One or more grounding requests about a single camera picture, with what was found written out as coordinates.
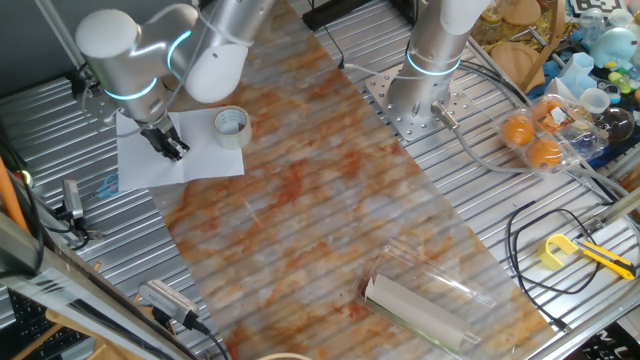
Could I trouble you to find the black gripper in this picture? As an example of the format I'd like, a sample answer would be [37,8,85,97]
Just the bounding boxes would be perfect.
[139,124,191,163]

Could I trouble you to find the white paper sheet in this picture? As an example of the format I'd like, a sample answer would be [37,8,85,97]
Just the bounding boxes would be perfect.
[114,106,246,193]

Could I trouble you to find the beige packing tape roll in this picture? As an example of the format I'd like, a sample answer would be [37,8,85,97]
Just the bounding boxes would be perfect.
[212,104,254,151]

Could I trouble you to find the grey device with grille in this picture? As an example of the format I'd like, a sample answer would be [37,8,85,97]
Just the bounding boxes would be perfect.
[137,278,201,331]

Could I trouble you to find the orange rod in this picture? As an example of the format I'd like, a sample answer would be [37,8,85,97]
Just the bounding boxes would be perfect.
[0,155,30,236]

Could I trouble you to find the orange marble pattern mat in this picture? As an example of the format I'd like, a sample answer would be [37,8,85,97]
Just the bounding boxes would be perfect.
[92,0,559,360]

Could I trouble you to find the black flat box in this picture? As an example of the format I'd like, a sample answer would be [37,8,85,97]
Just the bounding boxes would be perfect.
[301,0,384,32]

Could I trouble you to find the black keyboard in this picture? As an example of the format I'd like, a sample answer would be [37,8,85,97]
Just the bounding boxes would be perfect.
[7,292,94,360]

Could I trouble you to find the clear plastic box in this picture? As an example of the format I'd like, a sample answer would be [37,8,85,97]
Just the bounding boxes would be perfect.
[355,238,497,357]

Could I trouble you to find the grey cardboard insert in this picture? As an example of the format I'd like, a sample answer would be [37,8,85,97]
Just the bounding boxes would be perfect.
[363,273,474,354]

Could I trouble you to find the glass jar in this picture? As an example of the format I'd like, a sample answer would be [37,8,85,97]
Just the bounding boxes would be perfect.
[472,3,503,44]

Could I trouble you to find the orange fruit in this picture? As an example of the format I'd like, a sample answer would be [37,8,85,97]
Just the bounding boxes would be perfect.
[532,98,566,131]
[525,138,564,170]
[500,114,535,147]

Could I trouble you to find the yellow plastic hook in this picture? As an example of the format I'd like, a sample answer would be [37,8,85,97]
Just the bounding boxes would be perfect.
[537,233,581,272]

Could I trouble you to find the clear plastic fruit carton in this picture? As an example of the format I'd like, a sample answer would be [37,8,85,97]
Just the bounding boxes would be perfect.
[497,93,610,176]

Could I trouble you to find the pale blue hexagonal cup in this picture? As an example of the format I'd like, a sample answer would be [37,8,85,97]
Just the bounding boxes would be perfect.
[558,51,596,91]

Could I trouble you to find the translucent white cup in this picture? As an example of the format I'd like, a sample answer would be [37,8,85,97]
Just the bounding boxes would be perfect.
[579,87,612,115]

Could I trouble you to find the clear plastic bottle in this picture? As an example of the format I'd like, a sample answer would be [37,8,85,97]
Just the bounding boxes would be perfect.
[578,6,607,36]

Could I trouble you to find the clear glass sphere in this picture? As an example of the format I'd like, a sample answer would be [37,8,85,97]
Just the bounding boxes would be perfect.
[594,106,637,144]

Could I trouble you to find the yellow utility knife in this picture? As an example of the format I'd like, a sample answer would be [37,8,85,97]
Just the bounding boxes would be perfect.
[572,237,637,281]

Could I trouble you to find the black white fiducial marker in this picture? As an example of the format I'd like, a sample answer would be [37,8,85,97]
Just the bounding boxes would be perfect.
[569,0,632,17]

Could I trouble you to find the aluminium profile bar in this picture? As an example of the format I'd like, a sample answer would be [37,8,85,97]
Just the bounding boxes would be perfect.
[582,187,640,236]

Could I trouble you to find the green yellow toy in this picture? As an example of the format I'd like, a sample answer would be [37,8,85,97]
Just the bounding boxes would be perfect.
[606,71,634,95]

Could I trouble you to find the black box white lettering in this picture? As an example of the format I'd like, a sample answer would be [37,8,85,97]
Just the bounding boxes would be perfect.
[564,319,640,360]

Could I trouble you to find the blue handled scissors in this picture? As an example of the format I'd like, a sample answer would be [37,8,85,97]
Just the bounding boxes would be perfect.
[94,172,126,200]

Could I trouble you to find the silver camera on stand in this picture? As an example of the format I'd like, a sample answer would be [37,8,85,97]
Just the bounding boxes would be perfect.
[52,178,106,251]

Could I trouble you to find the wrist camera silver bracket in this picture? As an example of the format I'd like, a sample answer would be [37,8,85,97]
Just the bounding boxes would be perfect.
[67,67,126,126]

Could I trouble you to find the black plug cable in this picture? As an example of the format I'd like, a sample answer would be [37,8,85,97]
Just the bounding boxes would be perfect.
[182,312,231,360]

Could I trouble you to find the aluminium frame beam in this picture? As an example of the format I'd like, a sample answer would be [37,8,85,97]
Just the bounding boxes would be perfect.
[0,212,201,360]

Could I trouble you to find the thin black cable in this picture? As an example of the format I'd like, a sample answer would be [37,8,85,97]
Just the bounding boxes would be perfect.
[319,19,347,71]

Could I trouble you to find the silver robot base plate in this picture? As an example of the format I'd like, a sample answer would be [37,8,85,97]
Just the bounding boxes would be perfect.
[363,64,476,144]

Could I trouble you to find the white cable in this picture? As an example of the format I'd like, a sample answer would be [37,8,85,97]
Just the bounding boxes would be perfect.
[343,62,419,81]

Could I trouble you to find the grey hose metal connector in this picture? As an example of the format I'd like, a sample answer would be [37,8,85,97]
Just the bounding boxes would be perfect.
[430,99,640,201]

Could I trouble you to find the black base cable bundle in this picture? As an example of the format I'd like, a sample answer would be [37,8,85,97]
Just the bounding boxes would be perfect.
[457,58,531,109]

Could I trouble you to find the black loose cable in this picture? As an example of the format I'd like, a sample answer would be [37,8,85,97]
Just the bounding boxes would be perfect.
[506,199,604,334]

